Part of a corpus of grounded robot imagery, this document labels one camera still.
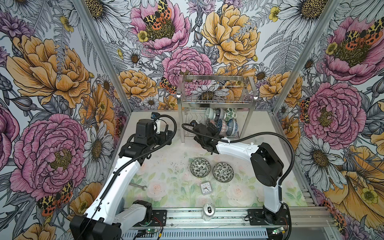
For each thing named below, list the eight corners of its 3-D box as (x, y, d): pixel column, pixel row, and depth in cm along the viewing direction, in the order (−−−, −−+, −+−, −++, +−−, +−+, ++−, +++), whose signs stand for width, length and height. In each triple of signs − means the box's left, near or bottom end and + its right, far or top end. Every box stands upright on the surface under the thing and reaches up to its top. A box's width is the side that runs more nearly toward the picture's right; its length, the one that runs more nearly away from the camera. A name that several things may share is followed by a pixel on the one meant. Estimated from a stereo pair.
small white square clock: (203, 195, 83) (203, 194, 81) (200, 185, 86) (200, 184, 85) (211, 192, 84) (212, 191, 82) (208, 183, 87) (208, 181, 85)
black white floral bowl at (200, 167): (190, 177, 89) (190, 174, 85) (190, 161, 96) (190, 158, 92) (210, 177, 89) (211, 174, 85) (209, 161, 96) (210, 158, 92)
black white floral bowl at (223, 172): (213, 182, 87) (213, 179, 84) (211, 165, 94) (212, 162, 90) (233, 182, 87) (235, 179, 84) (230, 165, 94) (232, 162, 90)
